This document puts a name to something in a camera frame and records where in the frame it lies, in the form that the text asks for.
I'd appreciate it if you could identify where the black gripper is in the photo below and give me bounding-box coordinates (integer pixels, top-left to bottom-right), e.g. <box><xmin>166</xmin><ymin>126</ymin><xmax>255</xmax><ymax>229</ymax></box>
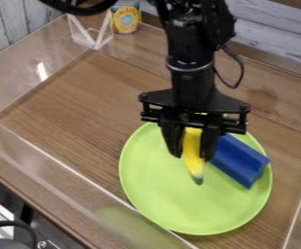
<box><xmin>138</xmin><ymin>89</ymin><xmax>250</xmax><ymax>161</ymax></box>

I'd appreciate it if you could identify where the yellow toy banana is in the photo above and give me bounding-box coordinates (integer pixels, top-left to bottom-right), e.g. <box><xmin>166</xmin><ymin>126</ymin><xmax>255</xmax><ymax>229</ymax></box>
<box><xmin>182</xmin><ymin>127</ymin><xmax>203</xmax><ymax>185</ymax></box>

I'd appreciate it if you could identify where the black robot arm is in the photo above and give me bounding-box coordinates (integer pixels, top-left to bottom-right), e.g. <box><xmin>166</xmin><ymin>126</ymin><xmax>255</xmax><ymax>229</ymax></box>
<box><xmin>138</xmin><ymin>0</ymin><xmax>250</xmax><ymax>160</ymax></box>

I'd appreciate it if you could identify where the green round plate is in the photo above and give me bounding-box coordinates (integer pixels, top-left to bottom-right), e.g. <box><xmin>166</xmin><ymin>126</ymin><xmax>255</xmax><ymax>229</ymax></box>
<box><xmin>119</xmin><ymin>124</ymin><xmax>273</xmax><ymax>235</ymax></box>

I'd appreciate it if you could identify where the blue foam block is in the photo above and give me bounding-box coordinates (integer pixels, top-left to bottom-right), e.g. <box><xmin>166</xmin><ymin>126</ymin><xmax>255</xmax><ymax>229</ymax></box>
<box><xmin>211</xmin><ymin>133</ymin><xmax>271</xmax><ymax>189</ymax></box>

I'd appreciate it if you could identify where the yellow blue labelled can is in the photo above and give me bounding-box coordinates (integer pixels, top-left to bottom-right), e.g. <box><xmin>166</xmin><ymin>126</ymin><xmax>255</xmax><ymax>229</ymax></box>
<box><xmin>110</xmin><ymin>0</ymin><xmax>140</xmax><ymax>34</ymax></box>

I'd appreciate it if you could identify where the clear acrylic corner bracket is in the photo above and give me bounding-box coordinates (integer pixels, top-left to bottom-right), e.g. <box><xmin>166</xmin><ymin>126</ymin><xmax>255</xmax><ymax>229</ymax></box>
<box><xmin>67</xmin><ymin>13</ymin><xmax>114</xmax><ymax>51</ymax></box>

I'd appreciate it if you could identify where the clear acrylic tray wall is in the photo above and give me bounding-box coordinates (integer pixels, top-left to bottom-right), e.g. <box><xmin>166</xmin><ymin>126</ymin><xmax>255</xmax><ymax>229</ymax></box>
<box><xmin>0</xmin><ymin>124</ymin><xmax>198</xmax><ymax>249</ymax></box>

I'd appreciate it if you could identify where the black cable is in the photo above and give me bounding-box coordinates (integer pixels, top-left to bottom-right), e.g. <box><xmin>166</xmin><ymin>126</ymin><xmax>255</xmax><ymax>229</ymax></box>
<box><xmin>0</xmin><ymin>220</ymin><xmax>39</xmax><ymax>249</ymax></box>

